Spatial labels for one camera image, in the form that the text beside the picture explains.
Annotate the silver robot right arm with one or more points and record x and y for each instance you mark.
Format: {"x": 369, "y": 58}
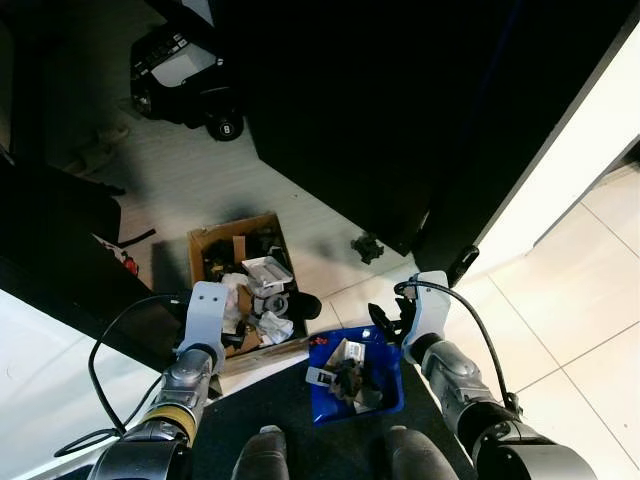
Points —
{"x": 480, "y": 400}

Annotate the black floor mat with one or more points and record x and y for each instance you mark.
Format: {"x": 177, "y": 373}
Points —
{"x": 340, "y": 450}

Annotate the white label card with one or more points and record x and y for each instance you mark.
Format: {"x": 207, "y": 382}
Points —
{"x": 354, "y": 351}

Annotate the black crumpled cloth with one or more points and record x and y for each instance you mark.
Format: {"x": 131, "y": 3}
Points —
{"x": 355, "y": 380}

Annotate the grey plastic scrap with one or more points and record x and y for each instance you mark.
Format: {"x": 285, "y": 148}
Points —
{"x": 320, "y": 376}

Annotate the white plastic tray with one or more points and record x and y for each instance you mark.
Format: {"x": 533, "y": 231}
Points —
{"x": 268, "y": 274}

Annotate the grey robot right leg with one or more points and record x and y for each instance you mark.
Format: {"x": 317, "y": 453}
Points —
{"x": 420, "y": 455}

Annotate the brown cardboard box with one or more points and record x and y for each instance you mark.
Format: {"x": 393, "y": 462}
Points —
{"x": 200, "y": 245}

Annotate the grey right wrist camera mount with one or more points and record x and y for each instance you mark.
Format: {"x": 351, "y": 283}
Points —
{"x": 432, "y": 305}

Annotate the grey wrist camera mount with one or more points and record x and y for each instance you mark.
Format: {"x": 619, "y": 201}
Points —
{"x": 432, "y": 305}
{"x": 205, "y": 315}

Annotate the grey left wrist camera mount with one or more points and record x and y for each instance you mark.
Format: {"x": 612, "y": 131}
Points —
{"x": 205, "y": 315}

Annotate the black wall end trim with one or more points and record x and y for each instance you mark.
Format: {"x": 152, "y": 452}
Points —
{"x": 60, "y": 290}

